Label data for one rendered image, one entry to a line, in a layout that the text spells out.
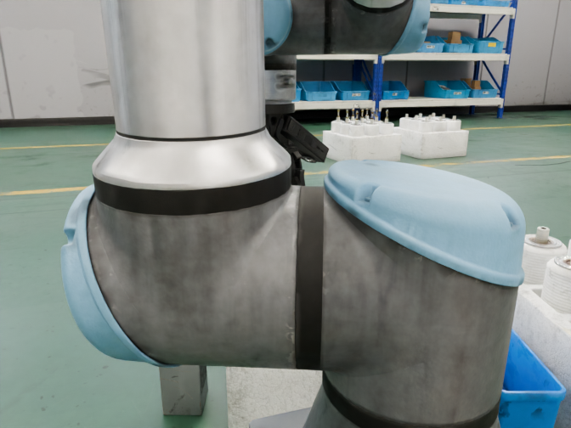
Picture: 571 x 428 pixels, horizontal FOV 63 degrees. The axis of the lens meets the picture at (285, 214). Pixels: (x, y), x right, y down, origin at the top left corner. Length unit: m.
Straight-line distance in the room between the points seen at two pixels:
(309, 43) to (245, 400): 0.53
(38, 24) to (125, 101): 5.62
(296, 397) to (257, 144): 0.56
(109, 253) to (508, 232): 0.21
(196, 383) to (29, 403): 0.33
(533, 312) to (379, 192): 0.77
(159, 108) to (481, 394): 0.23
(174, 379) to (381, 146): 2.52
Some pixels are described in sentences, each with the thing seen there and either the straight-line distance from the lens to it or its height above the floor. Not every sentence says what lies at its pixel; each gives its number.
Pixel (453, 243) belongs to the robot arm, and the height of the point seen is 0.51.
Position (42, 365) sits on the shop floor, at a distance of 1.14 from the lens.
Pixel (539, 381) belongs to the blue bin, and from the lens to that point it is 0.93.
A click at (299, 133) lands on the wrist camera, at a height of 0.50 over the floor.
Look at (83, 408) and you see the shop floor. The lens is 0.99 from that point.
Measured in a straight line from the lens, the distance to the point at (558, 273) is 0.97.
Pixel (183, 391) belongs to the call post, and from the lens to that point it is 0.89.
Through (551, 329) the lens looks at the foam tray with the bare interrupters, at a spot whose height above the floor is 0.16.
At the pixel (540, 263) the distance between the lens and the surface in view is 1.06.
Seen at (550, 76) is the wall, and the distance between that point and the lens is 8.30.
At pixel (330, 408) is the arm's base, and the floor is 0.38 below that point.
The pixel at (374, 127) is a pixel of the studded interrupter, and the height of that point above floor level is 0.23.
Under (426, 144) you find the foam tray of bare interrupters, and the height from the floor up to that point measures 0.10.
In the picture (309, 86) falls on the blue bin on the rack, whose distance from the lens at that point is 5.90.
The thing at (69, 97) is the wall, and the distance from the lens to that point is 5.83.
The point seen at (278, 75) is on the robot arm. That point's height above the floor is 0.58.
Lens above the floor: 0.59
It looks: 17 degrees down
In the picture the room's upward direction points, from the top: straight up
